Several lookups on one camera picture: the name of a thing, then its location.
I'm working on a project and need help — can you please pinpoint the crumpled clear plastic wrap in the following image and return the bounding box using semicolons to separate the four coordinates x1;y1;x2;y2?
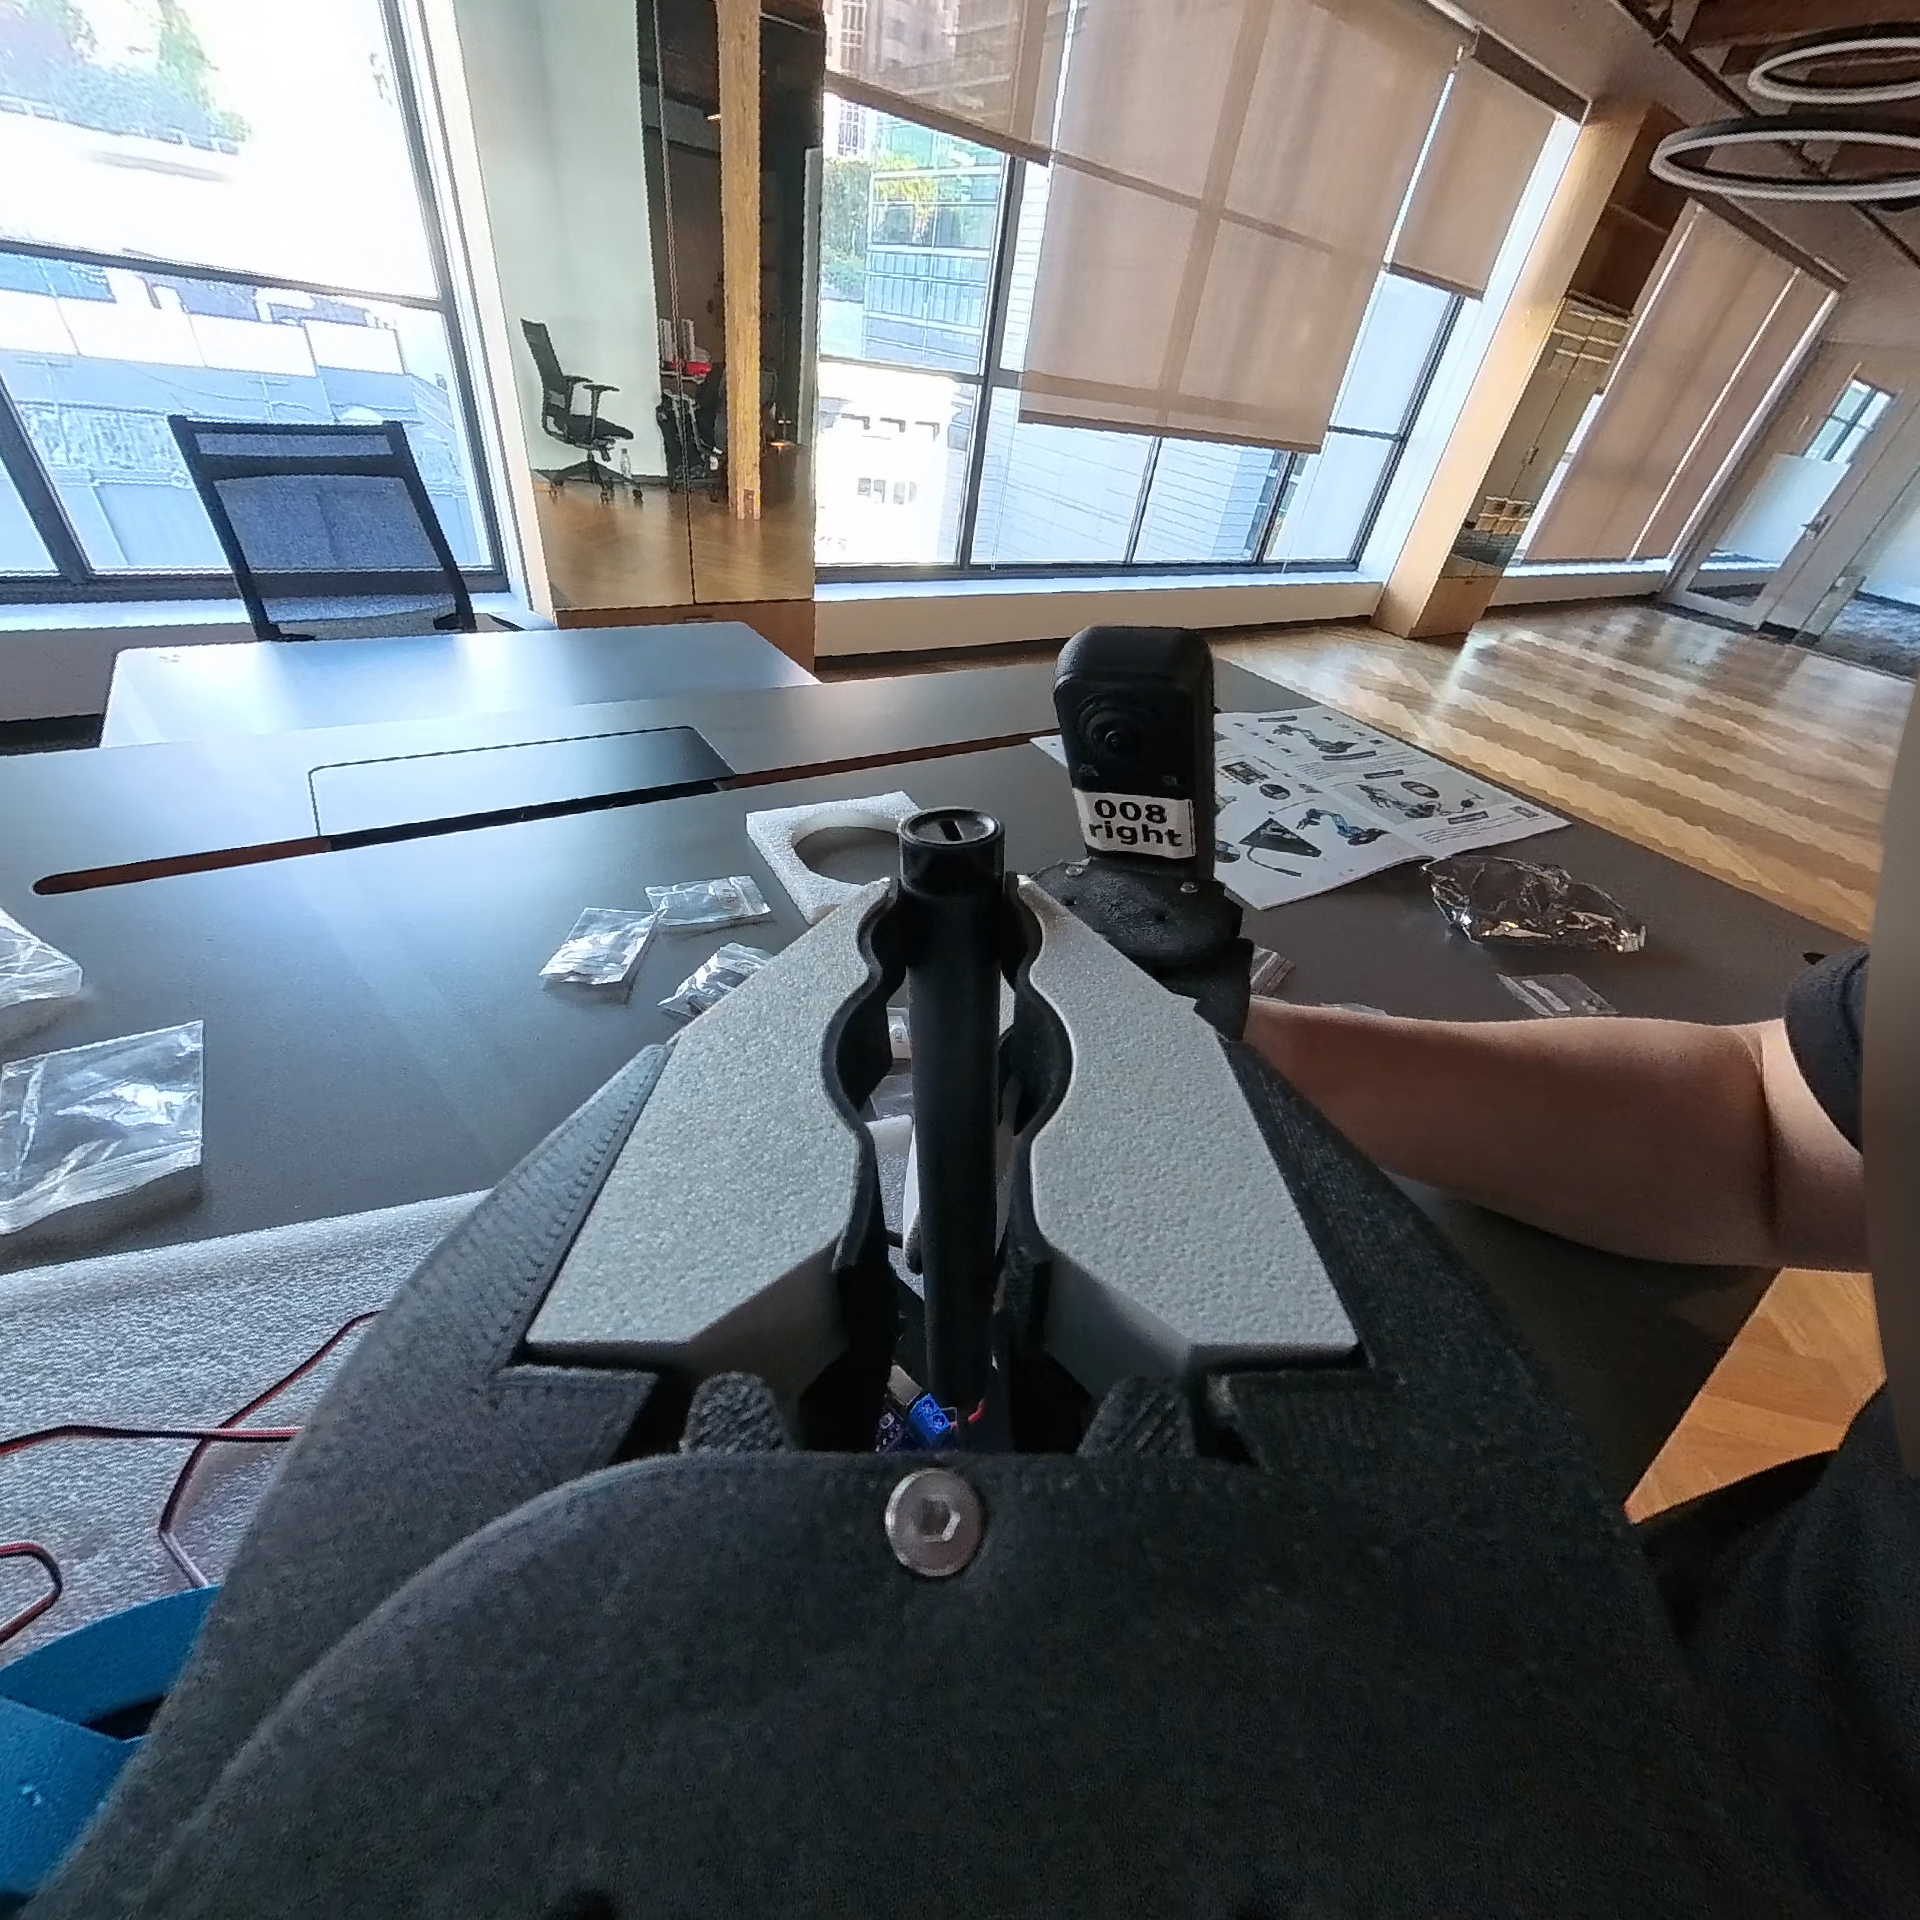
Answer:
1420;855;1649;959

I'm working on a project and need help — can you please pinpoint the group of small parts bags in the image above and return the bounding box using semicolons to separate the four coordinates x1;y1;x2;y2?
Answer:
537;875;1624;1024

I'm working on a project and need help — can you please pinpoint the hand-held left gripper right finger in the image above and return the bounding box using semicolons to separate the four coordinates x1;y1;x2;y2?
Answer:
1019;874;1363;1379

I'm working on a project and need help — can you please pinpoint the white foam sheet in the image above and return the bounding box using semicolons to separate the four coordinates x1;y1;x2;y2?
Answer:
0;1198;505;1659

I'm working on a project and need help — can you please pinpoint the black ring ceiling lamp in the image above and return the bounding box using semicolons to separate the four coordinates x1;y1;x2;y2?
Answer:
1650;111;1920;207

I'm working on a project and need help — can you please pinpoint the crumpled large clear bag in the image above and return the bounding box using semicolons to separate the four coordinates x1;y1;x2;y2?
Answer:
0;902;88;1047

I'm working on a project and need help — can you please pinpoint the black electric screwdriver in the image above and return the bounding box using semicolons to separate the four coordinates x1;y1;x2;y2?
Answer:
897;810;1010;1404

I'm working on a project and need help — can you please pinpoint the person's black clothing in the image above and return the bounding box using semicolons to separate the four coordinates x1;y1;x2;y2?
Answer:
1627;1380;1920;1920

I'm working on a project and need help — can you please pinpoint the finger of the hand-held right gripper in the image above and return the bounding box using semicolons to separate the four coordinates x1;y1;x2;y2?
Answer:
866;1114;922;1259

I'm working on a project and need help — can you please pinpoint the person's right forearm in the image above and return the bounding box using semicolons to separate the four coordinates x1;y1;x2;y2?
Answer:
1242;944;1876;1277

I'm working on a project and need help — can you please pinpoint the narrow beige roller blind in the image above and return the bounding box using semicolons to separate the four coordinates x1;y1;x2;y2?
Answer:
1384;58;1556;300

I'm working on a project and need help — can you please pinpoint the light grey desk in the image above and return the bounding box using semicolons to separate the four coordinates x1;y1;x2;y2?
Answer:
97;620;825;752

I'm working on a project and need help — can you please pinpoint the beige roller blinds row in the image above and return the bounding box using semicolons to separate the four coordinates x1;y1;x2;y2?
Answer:
1516;198;1846;566

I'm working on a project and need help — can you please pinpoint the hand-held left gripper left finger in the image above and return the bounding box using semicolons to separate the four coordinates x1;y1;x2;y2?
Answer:
527;878;904;1382

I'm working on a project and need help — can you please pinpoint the black mesh office chair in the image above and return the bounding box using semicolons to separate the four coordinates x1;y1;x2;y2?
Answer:
164;416;519;645

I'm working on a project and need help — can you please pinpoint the flat large clear bag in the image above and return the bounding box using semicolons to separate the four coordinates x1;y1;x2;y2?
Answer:
0;1021;207;1239

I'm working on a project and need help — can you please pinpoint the black office chair behind glass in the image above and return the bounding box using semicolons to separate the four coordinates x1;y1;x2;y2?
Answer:
519;315;639;500

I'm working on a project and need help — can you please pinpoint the printed instruction manual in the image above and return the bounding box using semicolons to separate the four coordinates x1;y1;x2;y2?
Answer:
1028;703;1570;915

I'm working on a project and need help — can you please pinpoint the thin red wire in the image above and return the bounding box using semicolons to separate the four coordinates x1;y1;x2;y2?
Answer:
0;1309;390;1653

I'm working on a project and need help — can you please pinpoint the white foam square frame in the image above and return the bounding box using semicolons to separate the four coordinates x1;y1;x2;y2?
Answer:
745;786;970;922

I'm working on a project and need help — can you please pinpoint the wide beige roller blind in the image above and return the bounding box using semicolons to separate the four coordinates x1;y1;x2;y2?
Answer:
1019;0;1466;454

